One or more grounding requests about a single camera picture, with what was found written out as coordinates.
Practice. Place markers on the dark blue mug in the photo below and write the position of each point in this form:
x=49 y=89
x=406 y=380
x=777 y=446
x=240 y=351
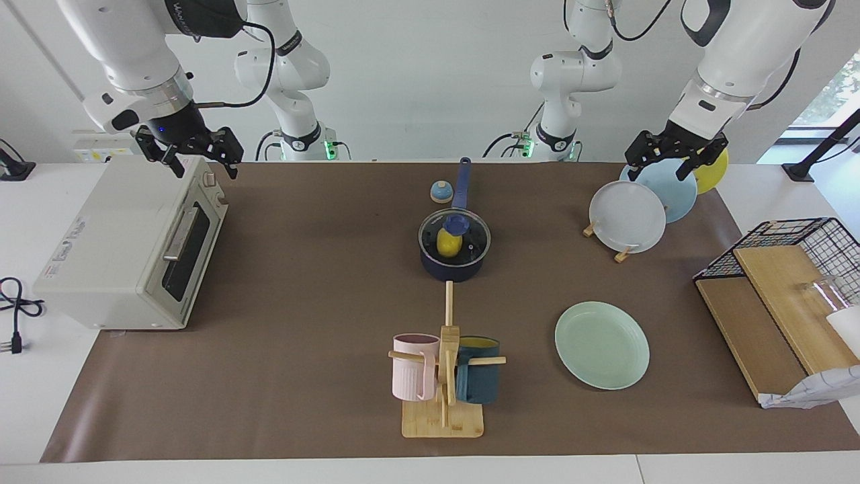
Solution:
x=478 y=383

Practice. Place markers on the white plastic bag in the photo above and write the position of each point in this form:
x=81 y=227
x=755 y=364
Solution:
x=813 y=390

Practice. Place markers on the light blue plate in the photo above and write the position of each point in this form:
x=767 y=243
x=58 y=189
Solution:
x=675 y=191

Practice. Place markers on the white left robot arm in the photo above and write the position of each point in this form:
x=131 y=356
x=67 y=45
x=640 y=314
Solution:
x=746 y=47

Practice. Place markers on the glass lid with blue knob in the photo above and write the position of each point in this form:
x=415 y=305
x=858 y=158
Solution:
x=474 y=235

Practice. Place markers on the white power strip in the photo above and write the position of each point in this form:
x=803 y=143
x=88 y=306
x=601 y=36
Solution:
x=101 y=151

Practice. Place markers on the yellow plate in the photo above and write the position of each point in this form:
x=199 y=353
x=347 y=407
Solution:
x=713 y=171

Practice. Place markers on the brown paper table mat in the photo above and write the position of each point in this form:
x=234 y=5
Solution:
x=302 y=376

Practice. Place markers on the grey plate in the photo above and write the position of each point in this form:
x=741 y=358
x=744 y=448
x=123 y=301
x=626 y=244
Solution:
x=628 y=216

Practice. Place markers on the wooden dish rack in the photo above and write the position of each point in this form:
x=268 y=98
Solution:
x=623 y=255

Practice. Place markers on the black clamp stand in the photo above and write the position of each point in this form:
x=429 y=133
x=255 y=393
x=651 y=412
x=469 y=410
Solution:
x=15 y=169
x=820 y=151

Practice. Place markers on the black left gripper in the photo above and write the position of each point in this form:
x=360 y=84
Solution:
x=678 y=144

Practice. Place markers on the pink mug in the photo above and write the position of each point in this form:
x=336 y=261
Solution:
x=411 y=373

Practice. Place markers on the beige toaster oven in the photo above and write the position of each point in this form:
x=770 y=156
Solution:
x=114 y=249

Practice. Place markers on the light green plate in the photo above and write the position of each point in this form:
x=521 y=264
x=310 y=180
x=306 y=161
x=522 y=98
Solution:
x=601 y=346

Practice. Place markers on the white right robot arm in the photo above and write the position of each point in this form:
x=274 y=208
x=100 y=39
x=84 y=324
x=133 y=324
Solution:
x=127 y=47

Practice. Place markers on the wooden mug tree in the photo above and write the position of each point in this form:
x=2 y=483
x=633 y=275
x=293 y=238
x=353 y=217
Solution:
x=443 y=420

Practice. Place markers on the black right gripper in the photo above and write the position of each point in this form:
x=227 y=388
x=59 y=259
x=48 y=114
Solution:
x=195 y=140

